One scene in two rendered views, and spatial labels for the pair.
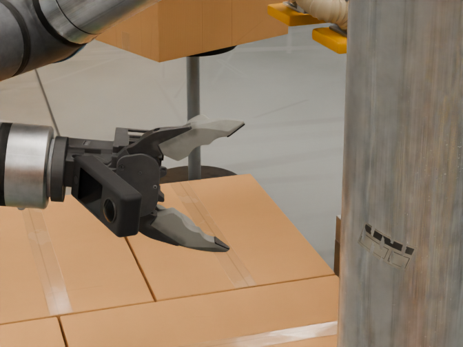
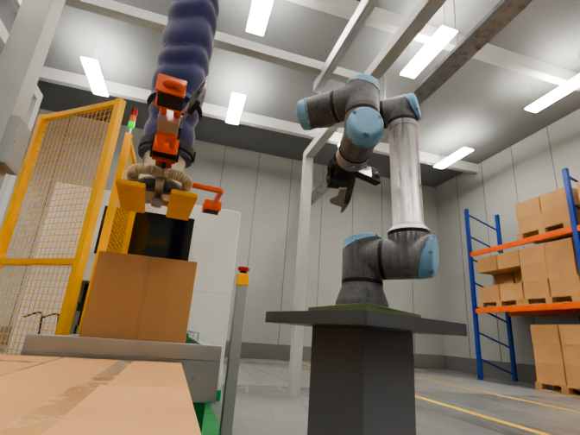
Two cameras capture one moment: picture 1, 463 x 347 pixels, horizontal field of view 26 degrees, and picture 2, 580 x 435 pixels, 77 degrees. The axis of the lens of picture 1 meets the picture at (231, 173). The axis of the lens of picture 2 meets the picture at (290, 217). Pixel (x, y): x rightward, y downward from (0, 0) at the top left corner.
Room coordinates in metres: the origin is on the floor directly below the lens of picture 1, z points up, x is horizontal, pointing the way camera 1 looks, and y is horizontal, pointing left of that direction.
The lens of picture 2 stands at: (1.15, 1.12, 0.67)
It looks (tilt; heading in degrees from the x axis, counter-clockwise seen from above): 18 degrees up; 271
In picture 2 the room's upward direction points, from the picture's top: 4 degrees clockwise
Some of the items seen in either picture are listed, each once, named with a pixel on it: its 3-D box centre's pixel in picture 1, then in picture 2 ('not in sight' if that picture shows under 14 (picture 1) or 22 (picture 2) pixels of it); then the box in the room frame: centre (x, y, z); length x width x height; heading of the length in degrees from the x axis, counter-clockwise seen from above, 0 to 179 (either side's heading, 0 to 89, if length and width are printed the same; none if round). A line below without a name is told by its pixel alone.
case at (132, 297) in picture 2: not in sight; (147, 307); (1.84, -0.70, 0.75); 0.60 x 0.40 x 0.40; 106
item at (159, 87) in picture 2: not in sight; (170, 93); (1.51, 0.29, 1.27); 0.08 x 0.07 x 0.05; 111
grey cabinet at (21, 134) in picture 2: not in sight; (14, 146); (2.84, -0.80, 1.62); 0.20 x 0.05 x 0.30; 107
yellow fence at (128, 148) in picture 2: not in sight; (110, 274); (2.67, -1.93, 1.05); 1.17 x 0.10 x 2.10; 107
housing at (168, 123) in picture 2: not in sight; (168, 121); (1.55, 0.16, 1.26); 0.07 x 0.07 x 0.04; 21
